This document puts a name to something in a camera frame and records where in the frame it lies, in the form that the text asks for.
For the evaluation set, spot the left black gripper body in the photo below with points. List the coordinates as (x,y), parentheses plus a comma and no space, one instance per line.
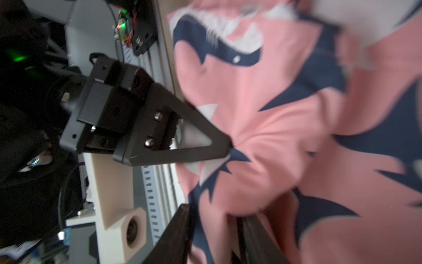
(106,107)

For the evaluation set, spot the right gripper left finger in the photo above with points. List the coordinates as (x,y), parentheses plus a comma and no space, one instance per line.
(175,243)

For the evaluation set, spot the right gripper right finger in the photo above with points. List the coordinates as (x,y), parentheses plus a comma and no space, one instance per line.
(256,245)

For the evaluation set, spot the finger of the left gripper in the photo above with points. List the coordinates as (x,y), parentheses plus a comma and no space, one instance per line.
(156,133)

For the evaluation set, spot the pink shark print shorts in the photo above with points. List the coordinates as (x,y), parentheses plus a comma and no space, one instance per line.
(323,103)

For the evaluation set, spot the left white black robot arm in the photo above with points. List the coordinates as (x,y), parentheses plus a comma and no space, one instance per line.
(47,114)

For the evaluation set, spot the green circuit board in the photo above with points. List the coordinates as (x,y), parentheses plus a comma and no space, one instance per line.
(123,30)

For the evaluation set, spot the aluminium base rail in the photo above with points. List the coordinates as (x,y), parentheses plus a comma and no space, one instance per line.
(123,119)

